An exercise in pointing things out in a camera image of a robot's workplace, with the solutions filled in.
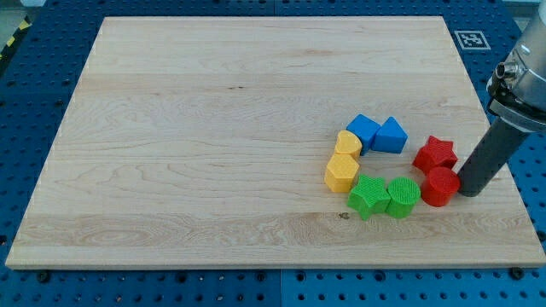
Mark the blue triangle block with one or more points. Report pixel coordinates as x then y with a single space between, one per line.
390 137

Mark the black yellow hazard tape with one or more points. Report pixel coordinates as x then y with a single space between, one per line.
16 38

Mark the green cylinder block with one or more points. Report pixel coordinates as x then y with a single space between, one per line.
404 193

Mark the yellow heart block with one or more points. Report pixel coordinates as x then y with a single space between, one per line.
349 144

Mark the red cylinder block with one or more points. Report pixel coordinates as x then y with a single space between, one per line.
440 185

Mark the yellow hexagon block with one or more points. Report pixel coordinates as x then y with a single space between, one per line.
340 173

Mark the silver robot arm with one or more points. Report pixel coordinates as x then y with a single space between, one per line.
517 85

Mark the blue cube block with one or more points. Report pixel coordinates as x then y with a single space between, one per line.
365 130

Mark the red star block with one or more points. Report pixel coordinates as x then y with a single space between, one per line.
435 153

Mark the white fiducial marker tag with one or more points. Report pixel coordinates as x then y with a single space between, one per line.
472 40

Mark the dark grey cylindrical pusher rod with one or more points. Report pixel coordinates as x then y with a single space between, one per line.
494 149

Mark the light wooden board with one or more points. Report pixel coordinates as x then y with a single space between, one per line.
202 143

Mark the green star block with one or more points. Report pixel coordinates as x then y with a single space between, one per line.
369 196

